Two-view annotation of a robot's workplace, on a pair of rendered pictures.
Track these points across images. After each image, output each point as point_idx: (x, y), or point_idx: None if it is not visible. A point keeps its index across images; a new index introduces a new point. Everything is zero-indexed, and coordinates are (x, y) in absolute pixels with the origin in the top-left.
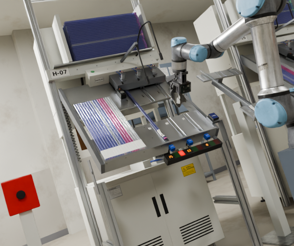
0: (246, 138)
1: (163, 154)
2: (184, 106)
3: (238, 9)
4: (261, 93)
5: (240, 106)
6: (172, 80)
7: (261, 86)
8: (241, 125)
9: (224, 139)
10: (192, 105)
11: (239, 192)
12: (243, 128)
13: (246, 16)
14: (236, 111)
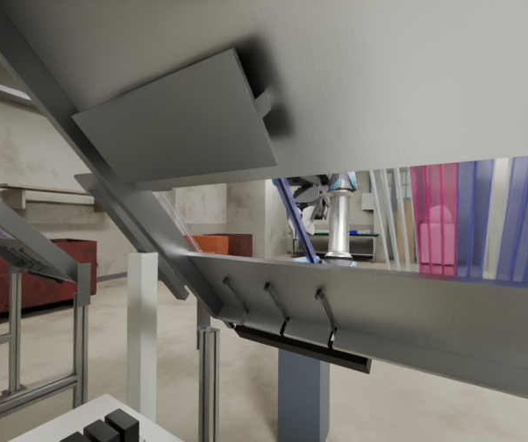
0: (147, 330)
1: (139, 433)
2: (146, 230)
3: (355, 178)
4: (351, 256)
5: (156, 261)
6: (306, 182)
7: (347, 249)
8: (145, 302)
9: (202, 325)
10: (181, 235)
11: (218, 438)
12: (147, 309)
13: (356, 188)
14: (145, 270)
